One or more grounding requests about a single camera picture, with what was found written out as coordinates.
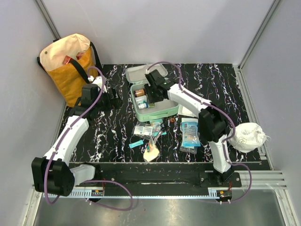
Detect orange tote bag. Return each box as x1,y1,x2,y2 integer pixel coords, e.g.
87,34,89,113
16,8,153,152
37,33,102,107

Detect teal plaster packet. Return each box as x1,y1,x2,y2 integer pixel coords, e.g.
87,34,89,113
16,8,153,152
150,119,166,137

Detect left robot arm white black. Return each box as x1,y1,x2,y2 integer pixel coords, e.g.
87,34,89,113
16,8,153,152
31,76,122,197

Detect white pill bottle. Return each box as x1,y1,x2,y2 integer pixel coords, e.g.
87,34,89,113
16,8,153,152
135,96,147,105

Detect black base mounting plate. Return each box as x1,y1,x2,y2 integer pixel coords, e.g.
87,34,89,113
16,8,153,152
80,162,242,196

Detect clear bag yellow items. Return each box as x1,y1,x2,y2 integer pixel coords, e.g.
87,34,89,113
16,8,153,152
143,138,160,162

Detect white crumpled cloth bag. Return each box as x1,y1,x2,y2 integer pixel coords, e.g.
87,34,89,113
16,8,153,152
228,122,271,153

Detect blue mask packet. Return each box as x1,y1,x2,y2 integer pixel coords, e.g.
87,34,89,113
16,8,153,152
180,118,201,154

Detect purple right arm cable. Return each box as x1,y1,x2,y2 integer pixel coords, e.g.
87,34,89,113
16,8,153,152
145,61,252,203

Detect mint green medicine case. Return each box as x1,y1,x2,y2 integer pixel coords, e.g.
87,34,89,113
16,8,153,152
126,64,179,122

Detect black handled scissors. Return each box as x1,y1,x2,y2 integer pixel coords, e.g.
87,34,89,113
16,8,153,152
154,123,167,143

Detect white gauze pad packet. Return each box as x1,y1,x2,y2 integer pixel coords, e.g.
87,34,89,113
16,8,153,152
178,105,196,117

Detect cyan sachet strip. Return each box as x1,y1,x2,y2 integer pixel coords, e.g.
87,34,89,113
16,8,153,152
129,140,143,148

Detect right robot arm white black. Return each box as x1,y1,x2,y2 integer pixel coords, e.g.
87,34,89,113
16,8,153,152
144,70,234,186

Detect brown bottle orange cap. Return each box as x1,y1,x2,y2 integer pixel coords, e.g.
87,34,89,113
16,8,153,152
134,89,146,97

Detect clear bag white leaflets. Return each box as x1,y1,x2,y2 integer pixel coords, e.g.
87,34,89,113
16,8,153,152
133,122,154,137

